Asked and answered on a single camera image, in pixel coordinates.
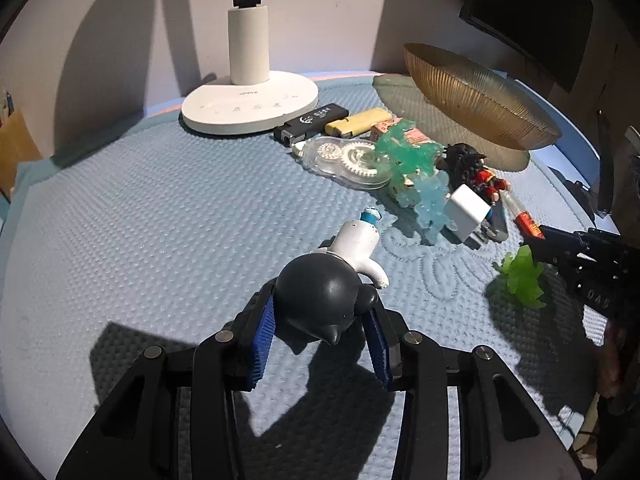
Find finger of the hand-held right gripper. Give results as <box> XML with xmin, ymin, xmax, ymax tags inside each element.
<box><xmin>520</xmin><ymin>244</ymin><xmax>591</xmax><ymax>286</ymax></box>
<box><xmin>537</xmin><ymin>225</ymin><xmax>626</xmax><ymax>261</ymax></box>

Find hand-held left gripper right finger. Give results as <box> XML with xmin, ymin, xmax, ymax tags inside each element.
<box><xmin>360</xmin><ymin>300</ymin><xmax>581</xmax><ymax>480</ymax></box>

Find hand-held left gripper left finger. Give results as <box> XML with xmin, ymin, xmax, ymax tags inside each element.
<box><xmin>55</xmin><ymin>282</ymin><xmax>281</xmax><ymax>480</ymax></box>

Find green plastic leaf toy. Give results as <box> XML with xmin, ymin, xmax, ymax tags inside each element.
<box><xmin>492</xmin><ymin>252</ymin><xmax>548</xmax><ymax>311</ymax></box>

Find black and white toy figure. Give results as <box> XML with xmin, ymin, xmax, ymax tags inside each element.
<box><xmin>276</xmin><ymin>207</ymin><xmax>390</xmax><ymax>347</ymax></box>

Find red and black small figurine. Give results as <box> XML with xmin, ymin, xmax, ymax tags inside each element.
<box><xmin>437</xmin><ymin>142</ymin><xmax>511</xmax><ymax>206</ymax></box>

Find amber ribbed glass plate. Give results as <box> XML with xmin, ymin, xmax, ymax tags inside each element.
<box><xmin>404</xmin><ymin>42</ymin><xmax>563</xmax><ymax>153</ymax></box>

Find green translucent toy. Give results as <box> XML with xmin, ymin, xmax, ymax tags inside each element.
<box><xmin>375</xmin><ymin>119</ymin><xmax>446</xmax><ymax>196</ymax></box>

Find clear correction tape dispenser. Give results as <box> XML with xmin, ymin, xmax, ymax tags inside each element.
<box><xmin>291</xmin><ymin>136</ymin><xmax>396</xmax><ymax>192</ymax></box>

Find black lighter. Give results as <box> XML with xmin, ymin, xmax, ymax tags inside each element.
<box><xmin>272</xmin><ymin>103</ymin><xmax>349</xmax><ymax>147</ymax></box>

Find grey metal object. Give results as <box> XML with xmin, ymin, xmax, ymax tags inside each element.
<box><xmin>465</xmin><ymin>210</ymin><xmax>511</xmax><ymax>251</ymax></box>

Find white charger plug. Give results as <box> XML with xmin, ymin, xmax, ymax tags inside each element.
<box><xmin>444</xmin><ymin>183</ymin><xmax>493</xmax><ymax>246</ymax></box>

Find light blue translucent toy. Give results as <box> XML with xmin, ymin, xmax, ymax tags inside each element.
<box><xmin>400</xmin><ymin>172</ymin><xmax>453</xmax><ymax>246</ymax></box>

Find blue textured mat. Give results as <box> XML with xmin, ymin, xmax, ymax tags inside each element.
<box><xmin>0</xmin><ymin>77</ymin><xmax>616</xmax><ymax>480</ymax></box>

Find pink small box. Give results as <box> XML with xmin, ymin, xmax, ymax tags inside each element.
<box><xmin>370</xmin><ymin>119</ymin><xmax>431</xmax><ymax>148</ymax></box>

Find yellow lighter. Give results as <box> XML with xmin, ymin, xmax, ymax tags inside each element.
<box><xmin>325</xmin><ymin>108</ymin><xmax>388</xmax><ymax>139</ymax></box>

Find black monitor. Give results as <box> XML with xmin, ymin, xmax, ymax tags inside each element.
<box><xmin>459</xmin><ymin>0</ymin><xmax>601</xmax><ymax>93</ymax></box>

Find white desk lamp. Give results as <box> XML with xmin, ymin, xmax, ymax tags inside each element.
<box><xmin>180</xmin><ymin>0</ymin><xmax>321</xmax><ymax>136</ymax></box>

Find brown cardboard box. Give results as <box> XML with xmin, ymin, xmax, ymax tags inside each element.
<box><xmin>0</xmin><ymin>90</ymin><xmax>43</xmax><ymax>201</ymax></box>

